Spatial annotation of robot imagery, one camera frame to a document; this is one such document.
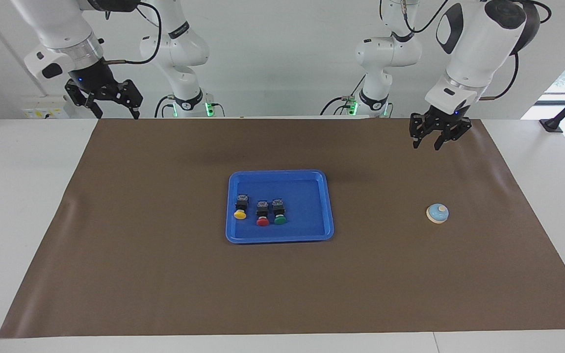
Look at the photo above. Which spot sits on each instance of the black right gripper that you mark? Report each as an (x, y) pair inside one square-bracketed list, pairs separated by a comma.
[(96, 81)]

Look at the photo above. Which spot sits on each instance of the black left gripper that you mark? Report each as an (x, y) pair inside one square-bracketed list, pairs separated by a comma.
[(444, 121)]

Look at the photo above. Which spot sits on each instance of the light blue desk bell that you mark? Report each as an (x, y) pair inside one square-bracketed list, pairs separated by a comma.
[(437, 214)]

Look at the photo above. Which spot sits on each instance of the blue plastic tray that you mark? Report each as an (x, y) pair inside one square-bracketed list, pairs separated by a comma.
[(307, 196)]

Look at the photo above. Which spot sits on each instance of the green push button switch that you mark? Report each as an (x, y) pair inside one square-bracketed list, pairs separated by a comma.
[(280, 220)]

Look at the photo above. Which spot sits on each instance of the yellow push button switch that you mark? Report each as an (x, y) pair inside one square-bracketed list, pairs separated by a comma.
[(240, 214)]

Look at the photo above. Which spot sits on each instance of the red push button switch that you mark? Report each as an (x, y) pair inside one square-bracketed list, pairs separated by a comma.
[(263, 221)]

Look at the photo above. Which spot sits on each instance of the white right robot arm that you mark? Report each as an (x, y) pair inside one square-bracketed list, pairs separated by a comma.
[(62, 29)]

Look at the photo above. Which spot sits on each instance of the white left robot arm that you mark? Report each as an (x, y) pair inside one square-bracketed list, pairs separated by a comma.
[(478, 44)]

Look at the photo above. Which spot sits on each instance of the brown table mat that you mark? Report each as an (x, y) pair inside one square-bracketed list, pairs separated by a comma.
[(282, 284)]

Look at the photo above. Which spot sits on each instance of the white wall socket box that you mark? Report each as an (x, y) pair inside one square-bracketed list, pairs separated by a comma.
[(42, 112)]

